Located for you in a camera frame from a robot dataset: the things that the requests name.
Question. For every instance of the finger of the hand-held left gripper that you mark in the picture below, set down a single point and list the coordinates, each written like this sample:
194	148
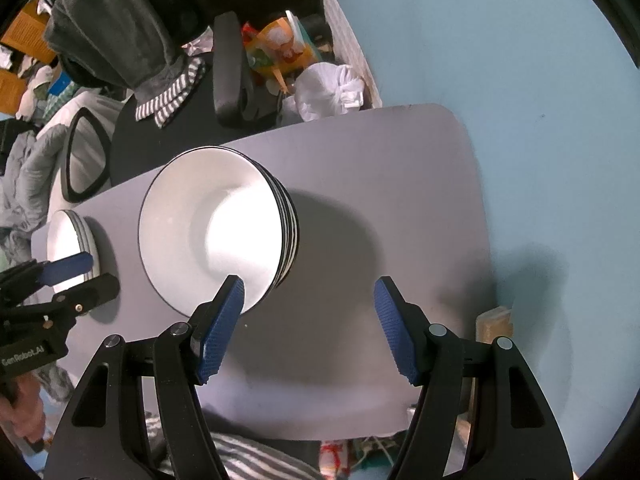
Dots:
65	267
90	290

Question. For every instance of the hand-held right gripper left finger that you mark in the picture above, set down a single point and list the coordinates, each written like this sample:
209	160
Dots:
220	330

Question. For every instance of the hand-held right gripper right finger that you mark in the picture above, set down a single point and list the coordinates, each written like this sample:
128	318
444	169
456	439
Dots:
395	330

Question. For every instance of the white bowl black rim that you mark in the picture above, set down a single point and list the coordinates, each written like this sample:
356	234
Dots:
200	220
295	230
283	220
289	225

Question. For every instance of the person's left hand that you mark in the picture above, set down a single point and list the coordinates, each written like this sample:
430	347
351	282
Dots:
22	410

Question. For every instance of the tan cardboard box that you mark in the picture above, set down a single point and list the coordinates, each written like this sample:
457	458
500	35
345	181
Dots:
495	330

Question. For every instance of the grey duvet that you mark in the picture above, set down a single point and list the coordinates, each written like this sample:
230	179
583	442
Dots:
30	170

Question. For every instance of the grey striped fabric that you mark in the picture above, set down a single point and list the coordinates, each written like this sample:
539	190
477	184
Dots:
260	455

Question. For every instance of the teal packet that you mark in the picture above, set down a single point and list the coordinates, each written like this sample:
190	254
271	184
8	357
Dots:
370	460

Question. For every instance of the red white carton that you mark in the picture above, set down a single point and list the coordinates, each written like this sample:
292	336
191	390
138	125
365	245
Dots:
335	460

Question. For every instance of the black office chair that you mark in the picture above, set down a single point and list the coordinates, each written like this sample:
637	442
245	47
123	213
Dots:
130	135

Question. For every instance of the light grey bed sheet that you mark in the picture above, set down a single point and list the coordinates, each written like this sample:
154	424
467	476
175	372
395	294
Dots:
95	105

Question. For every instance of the green checkered cloth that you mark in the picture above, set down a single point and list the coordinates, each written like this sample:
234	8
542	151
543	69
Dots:
57	95

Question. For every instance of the striped towel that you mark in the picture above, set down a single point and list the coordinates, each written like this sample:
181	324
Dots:
170	95

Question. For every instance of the orange cardboard box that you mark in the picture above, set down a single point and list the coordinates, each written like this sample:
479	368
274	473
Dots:
25	30

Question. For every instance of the dark grey garment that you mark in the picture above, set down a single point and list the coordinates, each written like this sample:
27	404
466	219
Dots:
110	25

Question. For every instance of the white plastic bag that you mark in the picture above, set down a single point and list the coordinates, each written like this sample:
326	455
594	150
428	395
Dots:
325	90

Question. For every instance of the orange colourful packet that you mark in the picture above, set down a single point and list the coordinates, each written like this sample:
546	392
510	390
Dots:
280	45

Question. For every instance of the white gridded panel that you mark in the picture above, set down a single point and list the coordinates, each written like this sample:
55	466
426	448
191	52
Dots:
350	35

